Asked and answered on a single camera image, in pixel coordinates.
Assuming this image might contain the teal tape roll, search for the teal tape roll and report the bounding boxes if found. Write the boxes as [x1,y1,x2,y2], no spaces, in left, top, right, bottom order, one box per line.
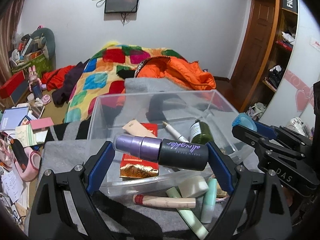
[232,113,257,131]

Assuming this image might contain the braided pink white hairband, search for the braided pink white hairband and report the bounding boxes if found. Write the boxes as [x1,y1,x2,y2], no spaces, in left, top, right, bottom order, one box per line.
[216,183,229,203]

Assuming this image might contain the mint green bottle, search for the mint green bottle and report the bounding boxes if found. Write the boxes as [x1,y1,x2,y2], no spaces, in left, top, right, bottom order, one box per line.
[200,178,217,224]

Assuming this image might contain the light green tube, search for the light green tube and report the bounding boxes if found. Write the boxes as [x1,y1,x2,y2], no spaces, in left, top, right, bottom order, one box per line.
[166,187,208,239]

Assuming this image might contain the beige stick red cap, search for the beige stick red cap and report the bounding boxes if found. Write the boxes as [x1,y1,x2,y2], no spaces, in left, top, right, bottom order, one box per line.
[132,194,196,209]

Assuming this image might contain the green glass spray bottle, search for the green glass spray bottle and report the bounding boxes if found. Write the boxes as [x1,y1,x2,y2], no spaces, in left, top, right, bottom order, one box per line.
[190,119,214,145]

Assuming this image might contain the red tea packet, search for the red tea packet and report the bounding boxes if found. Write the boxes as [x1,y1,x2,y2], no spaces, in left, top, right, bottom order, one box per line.
[120,122,160,179]

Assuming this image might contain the purple black spray bottle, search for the purple black spray bottle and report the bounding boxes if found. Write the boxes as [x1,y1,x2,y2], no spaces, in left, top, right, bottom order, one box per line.
[113,134,209,171]

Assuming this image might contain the white pen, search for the white pen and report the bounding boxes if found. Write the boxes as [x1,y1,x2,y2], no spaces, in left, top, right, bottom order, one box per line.
[162,121,189,142]

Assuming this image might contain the beige foundation tube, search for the beige foundation tube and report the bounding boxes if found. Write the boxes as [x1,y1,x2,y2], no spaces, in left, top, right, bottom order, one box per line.
[122,119,158,138]

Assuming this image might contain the right hand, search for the right hand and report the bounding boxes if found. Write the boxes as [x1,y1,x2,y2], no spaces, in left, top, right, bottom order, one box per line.
[282,187,293,207]

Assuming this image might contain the white cabinet door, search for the white cabinet door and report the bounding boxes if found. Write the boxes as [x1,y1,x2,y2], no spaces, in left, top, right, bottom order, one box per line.
[260,0,320,128]

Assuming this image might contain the pink round case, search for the pink round case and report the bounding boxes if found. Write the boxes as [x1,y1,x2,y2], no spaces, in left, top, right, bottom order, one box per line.
[10,139,41,182]

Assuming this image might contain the wooden shelf unit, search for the wooden shelf unit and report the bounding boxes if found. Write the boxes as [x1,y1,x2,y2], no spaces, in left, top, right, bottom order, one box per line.
[230,0,298,112]

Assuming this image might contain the pink box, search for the pink box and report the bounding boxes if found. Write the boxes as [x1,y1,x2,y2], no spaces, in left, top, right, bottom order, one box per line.
[30,117,54,131]

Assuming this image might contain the orange down jacket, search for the orange down jacket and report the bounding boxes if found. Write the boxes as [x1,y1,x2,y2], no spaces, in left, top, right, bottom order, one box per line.
[135,56,216,90]

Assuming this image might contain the blue notebook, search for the blue notebook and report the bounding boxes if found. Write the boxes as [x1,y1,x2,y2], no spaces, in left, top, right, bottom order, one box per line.
[1,107,29,131]

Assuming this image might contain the clear plastic storage box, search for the clear plastic storage box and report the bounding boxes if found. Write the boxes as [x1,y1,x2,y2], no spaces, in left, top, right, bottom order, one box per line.
[86,89,253,197]

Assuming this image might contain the pink bunny toy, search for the pink bunny toy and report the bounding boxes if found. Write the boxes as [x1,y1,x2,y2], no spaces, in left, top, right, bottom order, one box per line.
[28,65,43,100]

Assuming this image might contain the red clothing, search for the red clothing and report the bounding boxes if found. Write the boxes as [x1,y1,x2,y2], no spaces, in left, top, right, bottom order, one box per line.
[41,65,75,91]

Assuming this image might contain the red long box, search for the red long box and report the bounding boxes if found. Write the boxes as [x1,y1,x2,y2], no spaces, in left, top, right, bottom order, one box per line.
[0,70,25,99]

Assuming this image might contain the colourful patchwork quilt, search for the colourful patchwork quilt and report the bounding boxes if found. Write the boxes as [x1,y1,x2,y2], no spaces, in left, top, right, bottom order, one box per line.
[64,42,182,123]

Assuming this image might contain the green cardboard box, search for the green cardboard box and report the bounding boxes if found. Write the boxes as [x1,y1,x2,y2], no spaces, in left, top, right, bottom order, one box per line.
[11,54,53,78]

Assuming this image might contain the grey green neck pillow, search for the grey green neck pillow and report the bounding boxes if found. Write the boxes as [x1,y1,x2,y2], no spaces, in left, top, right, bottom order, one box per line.
[30,28,55,60]

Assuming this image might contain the striped red gold curtain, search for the striped red gold curtain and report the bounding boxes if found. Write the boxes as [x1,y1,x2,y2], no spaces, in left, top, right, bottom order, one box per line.
[1,0,25,85]

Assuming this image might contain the small black monitor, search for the small black monitor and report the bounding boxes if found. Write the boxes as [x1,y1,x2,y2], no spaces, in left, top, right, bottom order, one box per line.
[104,0,139,14]

